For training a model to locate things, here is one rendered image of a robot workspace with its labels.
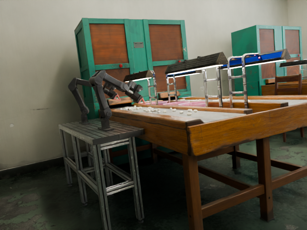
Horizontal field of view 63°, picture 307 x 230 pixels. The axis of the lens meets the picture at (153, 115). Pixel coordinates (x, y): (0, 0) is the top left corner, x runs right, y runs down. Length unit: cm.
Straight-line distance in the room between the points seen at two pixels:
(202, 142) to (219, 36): 417
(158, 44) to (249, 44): 202
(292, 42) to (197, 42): 183
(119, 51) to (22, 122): 157
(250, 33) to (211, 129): 362
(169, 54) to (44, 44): 168
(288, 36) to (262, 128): 403
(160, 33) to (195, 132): 225
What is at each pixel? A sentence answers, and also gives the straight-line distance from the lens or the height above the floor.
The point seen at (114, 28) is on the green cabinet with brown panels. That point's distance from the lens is 314.
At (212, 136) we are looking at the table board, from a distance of 136.
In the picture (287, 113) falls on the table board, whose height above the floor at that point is 70.
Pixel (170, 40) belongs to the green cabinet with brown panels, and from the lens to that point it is 342.
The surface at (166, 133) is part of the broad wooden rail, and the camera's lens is 147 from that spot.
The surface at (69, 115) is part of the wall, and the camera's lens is 373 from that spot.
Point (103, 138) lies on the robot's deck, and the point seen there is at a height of 66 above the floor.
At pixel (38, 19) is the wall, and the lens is 383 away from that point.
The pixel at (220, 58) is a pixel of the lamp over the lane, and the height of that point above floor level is 108.
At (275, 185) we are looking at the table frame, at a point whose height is 22.
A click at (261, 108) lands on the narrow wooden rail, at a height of 72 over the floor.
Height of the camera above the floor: 96
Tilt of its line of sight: 7 degrees down
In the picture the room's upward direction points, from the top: 6 degrees counter-clockwise
